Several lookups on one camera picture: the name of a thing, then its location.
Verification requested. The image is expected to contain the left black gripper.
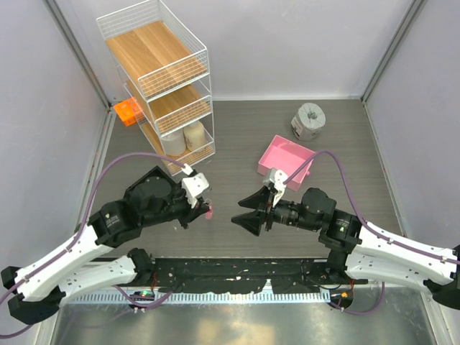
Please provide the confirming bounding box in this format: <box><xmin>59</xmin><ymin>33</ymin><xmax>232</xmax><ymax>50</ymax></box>
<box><xmin>142</xmin><ymin>180</ymin><xmax>211</xmax><ymax>229</ymax></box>

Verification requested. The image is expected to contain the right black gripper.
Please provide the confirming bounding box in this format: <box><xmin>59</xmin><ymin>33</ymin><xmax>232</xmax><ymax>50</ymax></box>
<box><xmin>231</xmin><ymin>183</ymin><xmax>321</xmax><ymax>236</ymax></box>

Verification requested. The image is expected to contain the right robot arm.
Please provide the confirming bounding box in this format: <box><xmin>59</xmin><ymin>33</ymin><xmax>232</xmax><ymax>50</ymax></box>
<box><xmin>231</xmin><ymin>185</ymin><xmax>459</xmax><ymax>309</ymax></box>

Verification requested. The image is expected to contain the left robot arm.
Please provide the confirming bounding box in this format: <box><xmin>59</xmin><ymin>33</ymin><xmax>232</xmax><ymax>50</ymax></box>
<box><xmin>1</xmin><ymin>172</ymin><xmax>210</xmax><ymax>325</ymax></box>

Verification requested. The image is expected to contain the pink plastic box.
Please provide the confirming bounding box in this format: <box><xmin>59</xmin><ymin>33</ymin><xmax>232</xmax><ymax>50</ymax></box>
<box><xmin>257</xmin><ymin>135</ymin><xmax>315</xmax><ymax>176</ymax></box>

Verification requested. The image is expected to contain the white toilet paper roll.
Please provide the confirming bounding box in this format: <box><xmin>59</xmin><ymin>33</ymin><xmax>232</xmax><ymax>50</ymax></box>
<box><xmin>160</xmin><ymin>129</ymin><xmax>187</xmax><ymax>157</ymax></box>

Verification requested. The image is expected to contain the cream lotion bottle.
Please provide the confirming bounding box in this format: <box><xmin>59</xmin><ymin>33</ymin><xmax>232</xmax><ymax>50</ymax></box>
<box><xmin>183</xmin><ymin>121</ymin><xmax>207</xmax><ymax>152</ymax></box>

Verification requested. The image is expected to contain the grey wrapped paper roll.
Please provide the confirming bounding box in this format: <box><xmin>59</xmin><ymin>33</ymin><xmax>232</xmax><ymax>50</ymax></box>
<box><xmin>290</xmin><ymin>103</ymin><xmax>326</xmax><ymax>142</ymax></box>

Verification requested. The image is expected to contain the orange plastic crate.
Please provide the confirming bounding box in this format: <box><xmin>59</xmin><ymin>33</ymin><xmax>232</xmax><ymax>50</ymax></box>
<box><xmin>113</xmin><ymin>97</ymin><xmax>144</xmax><ymax>127</ymax></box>

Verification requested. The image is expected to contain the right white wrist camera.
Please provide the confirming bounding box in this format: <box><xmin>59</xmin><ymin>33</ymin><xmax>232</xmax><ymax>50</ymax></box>
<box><xmin>263</xmin><ymin>168</ymin><xmax>288</xmax><ymax>206</ymax></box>

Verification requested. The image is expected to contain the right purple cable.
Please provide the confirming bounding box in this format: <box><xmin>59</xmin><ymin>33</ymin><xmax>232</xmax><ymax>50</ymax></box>
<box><xmin>283</xmin><ymin>150</ymin><xmax>460</xmax><ymax>265</ymax></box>

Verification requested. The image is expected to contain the purple cable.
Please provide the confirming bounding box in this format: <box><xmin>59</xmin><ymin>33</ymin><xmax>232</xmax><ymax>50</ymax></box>
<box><xmin>283</xmin><ymin>150</ymin><xmax>460</xmax><ymax>265</ymax></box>
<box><xmin>0</xmin><ymin>152</ymin><xmax>188</xmax><ymax>339</ymax></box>

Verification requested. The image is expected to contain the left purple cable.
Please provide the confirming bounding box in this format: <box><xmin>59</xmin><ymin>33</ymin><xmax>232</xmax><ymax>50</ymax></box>
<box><xmin>0</xmin><ymin>152</ymin><xmax>188</xmax><ymax>339</ymax></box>

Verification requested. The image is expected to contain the white slotted cable duct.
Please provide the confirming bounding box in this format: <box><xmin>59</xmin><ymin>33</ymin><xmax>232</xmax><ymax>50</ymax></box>
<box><xmin>70</xmin><ymin>288</ymin><xmax>331</xmax><ymax>305</ymax></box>

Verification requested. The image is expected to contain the white wire shelf rack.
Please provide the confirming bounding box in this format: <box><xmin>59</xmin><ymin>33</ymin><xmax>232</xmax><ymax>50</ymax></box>
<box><xmin>96</xmin><ymin>1</ymin><xmax>216</xmax><ymax>165</ymax></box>

